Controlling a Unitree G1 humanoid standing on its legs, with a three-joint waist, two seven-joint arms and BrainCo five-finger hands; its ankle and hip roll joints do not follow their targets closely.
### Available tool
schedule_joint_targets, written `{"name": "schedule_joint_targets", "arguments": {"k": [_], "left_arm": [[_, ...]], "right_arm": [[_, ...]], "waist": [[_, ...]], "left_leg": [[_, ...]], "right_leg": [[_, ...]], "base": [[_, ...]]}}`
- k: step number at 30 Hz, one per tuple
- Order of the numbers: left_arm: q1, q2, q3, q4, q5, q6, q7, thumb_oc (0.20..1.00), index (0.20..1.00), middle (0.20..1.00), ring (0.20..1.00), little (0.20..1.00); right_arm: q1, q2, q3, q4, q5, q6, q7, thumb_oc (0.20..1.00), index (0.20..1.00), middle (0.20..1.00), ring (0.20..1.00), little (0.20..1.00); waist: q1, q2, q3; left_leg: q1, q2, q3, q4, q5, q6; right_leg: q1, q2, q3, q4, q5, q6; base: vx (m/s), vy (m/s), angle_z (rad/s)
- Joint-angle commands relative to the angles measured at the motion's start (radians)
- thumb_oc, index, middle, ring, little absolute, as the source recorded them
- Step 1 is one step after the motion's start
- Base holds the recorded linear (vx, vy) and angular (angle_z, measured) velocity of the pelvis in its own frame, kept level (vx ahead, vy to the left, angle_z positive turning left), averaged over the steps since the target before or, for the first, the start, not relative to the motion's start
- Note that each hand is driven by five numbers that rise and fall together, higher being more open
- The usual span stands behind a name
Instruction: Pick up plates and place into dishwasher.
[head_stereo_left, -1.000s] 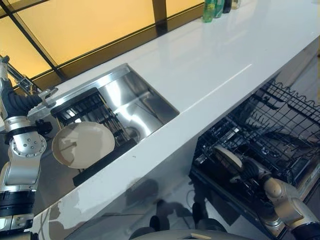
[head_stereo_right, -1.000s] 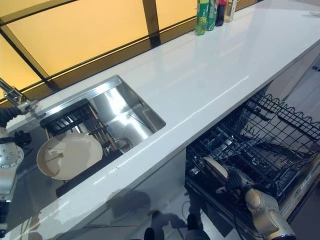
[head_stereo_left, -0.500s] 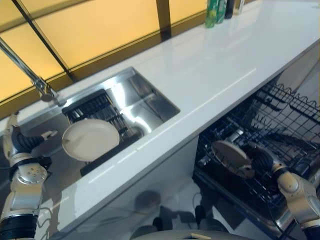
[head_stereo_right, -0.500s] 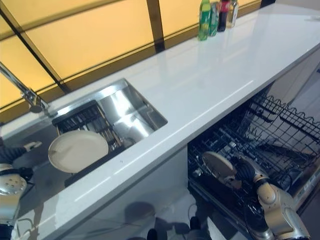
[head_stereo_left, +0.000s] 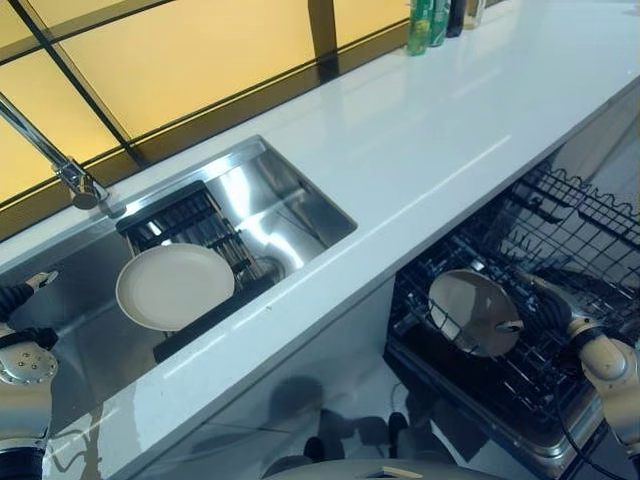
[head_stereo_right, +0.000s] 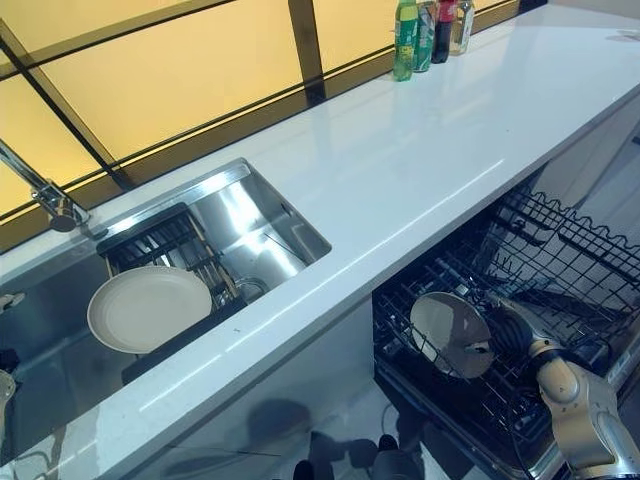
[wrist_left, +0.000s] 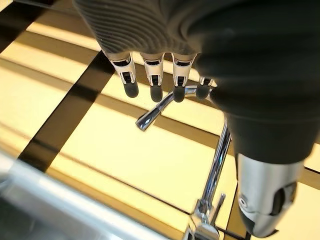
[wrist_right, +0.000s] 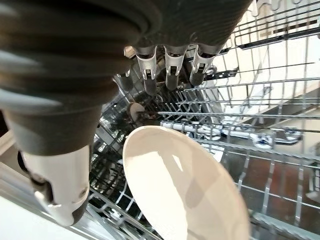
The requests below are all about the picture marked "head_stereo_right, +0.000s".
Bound black upper dishwasher rack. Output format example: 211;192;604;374
492;185;640;282

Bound green soda can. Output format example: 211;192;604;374
413;0;437;74

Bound stainless steel sink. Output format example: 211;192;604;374
0;157;334;459

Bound chrome faucet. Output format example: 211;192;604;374
0;138;92;234

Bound black dishwasher rack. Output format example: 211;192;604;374
373;238;640;454
492;185;640;282

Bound dark gold window frame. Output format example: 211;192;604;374
0;0;521;251

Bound wooden utensils in rack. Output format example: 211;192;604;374
189;219;242;304

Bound clear pale drink bottle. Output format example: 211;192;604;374
448;0;476;56

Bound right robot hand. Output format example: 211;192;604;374
463;294;507;358

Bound white plate with grey underside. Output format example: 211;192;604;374
409;291;497;379

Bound tall green soda bottle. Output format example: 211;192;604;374
392;0;419;83

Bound white round plate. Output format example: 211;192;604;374
86;264;215;356

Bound robot dark legs and feet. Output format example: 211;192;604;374
293;432;427;480

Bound dark cola bottle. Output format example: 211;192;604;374
430;0;458;65

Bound black dish drying rack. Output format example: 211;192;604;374
96;201;251;387

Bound black lower dishwasher rack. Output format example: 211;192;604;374
373;238;640;454

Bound dishwasher door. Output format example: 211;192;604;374
374;359;571;480

